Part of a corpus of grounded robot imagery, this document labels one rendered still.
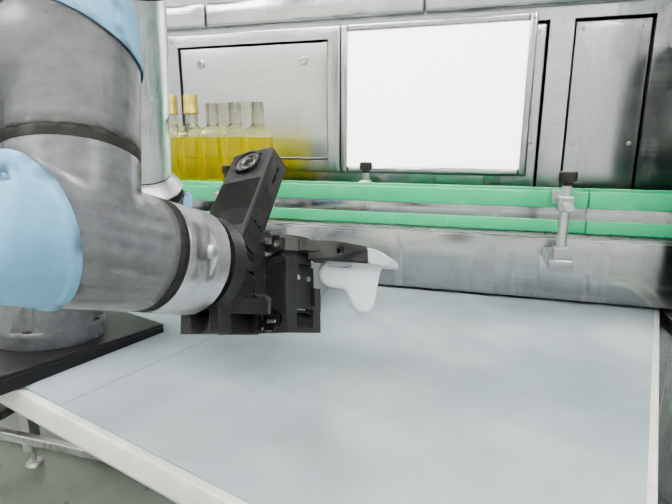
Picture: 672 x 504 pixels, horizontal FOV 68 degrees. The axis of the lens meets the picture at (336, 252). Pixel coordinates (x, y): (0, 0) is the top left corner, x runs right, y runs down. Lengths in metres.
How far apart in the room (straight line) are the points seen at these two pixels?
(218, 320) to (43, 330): 0.48
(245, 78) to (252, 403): 0.91
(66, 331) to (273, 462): 0.40
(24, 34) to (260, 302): 0.23
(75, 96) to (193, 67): 1.13
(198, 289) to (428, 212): 0.77
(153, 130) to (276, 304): 0.39
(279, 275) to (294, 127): 0.91
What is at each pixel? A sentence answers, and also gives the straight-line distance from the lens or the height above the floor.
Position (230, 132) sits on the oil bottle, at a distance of 1.19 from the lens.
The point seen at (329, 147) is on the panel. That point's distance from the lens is 1.25.
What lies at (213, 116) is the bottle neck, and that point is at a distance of 1.23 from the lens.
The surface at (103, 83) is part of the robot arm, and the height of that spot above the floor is 1.09.
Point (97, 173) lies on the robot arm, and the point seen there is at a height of 1.05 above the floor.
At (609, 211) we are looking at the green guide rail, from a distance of 1.07.
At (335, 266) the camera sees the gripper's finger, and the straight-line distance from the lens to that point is 0.47.
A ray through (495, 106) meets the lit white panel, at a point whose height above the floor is 1.13.
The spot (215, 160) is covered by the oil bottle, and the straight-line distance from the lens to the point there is 1.21.
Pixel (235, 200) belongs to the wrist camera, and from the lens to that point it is 0.42.
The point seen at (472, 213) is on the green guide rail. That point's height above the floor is 0.92.
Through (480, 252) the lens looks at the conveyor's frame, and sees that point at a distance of 1.04.
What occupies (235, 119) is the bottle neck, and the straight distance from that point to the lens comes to 1.20.
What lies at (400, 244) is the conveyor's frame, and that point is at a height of 0.85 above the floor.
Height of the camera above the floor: 1.07
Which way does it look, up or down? 13 degrees down
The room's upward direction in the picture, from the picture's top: straight up
